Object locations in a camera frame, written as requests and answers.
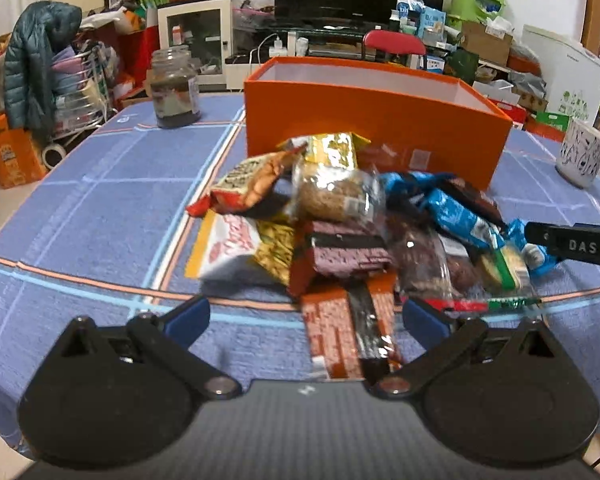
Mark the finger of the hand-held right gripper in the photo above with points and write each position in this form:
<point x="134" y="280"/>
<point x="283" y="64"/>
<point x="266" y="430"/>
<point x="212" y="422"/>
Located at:
<point x="575" y="242"/>

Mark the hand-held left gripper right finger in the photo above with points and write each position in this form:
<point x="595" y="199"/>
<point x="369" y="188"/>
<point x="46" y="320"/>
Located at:
<point x="422" y="317"/>

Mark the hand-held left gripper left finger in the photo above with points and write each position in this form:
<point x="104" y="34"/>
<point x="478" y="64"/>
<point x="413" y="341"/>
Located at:
<point x="187" y="312"/>

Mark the small blue snack packet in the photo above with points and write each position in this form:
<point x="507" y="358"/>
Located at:
<point x="522" y="240"/>

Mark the red and green snack stick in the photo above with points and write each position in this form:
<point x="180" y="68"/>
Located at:
<point x="480" y="304"/>

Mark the white and red snack packet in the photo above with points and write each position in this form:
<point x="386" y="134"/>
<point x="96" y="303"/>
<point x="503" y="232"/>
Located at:
<point x="225" y="247"/>

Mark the orange brown chocolate bar packet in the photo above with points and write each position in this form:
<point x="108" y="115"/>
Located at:
<point x="330" y="335"/>

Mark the maroon wafer packet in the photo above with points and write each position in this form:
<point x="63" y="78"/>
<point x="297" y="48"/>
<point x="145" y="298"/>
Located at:
<point x="345" y="255"/>

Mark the orange peanut snack packet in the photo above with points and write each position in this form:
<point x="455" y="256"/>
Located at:
<point x="245" y="185"/>

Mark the clear packet of round cracker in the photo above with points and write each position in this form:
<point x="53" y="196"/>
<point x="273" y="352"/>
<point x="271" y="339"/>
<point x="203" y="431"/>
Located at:
<point x="330" y="195"/>

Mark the orange cardboard box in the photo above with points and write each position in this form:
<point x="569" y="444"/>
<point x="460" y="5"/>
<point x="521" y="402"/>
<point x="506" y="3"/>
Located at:
<point x="330" y="105"/>

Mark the white mug with black drawing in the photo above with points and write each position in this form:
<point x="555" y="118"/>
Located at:
<point x="580" y="155"/>

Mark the blue plaid tablecloth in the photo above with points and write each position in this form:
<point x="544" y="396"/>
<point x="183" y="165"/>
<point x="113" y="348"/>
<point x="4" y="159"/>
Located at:
<point x="105" y="220"/>

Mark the white appliance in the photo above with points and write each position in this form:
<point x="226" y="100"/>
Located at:
<point x="570" y="75"/>

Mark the roll of tape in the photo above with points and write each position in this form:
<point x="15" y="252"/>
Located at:
<point x="54" y="155"/>

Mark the dark green bag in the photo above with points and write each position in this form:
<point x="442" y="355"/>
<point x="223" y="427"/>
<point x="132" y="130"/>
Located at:
<point x="462" y="65"/>

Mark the brown cardboard box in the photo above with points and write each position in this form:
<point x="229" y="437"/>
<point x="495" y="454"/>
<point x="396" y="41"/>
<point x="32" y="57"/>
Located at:
<point x="485" y="42"/>

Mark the glass jar with dark contents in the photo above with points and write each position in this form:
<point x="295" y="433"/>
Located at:
<point x="175" y="90"/>

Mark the orange paper bag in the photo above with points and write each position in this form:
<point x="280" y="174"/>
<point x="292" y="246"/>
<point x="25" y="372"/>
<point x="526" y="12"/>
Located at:
<point x="15" y="160"/>

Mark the red chair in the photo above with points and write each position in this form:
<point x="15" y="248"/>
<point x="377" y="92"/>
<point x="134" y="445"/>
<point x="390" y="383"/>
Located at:
<point x="392" y="41"/>

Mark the white cabinet with glass door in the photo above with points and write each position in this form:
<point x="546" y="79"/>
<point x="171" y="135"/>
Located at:
<point x="195" y="35"/>

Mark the white power strip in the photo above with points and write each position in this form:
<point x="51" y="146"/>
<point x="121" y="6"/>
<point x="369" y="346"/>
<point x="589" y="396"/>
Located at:
<point x="280" y="50"/>

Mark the dark green puffer jacket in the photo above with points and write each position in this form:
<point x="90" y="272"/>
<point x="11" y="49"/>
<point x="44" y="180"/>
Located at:
<point x="30" y="65"/>

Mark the glass television stand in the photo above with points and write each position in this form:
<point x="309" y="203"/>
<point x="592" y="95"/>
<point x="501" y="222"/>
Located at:
<point x="330" y="36"/>

